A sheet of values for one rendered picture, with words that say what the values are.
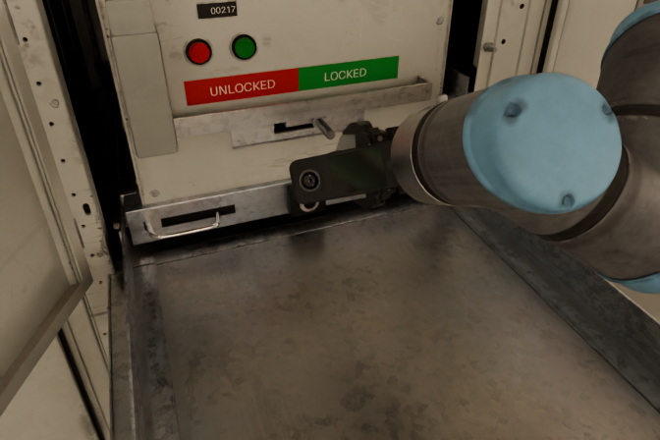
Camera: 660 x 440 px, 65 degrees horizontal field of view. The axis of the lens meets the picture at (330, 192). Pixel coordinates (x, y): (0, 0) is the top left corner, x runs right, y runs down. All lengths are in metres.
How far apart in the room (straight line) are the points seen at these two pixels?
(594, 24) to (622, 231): 0.58
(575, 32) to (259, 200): 0.55
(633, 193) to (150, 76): 0.47
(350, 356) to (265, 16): 0.45
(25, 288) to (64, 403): 0.28
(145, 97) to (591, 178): 0.45
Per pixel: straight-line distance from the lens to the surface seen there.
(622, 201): 0.40
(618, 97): 0.48
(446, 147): 0.38
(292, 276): 0.75
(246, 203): 0.82
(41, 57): 0.68
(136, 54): 0.60
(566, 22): 0.90
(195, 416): 0.62
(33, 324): 0.77
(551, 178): 0.35
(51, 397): 0.96
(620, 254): 0.42
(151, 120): 0.63
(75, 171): 0.73
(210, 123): 0.71
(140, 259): 0.82
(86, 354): 0.92
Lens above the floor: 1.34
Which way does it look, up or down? 32 degrees down
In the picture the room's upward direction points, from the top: straight up
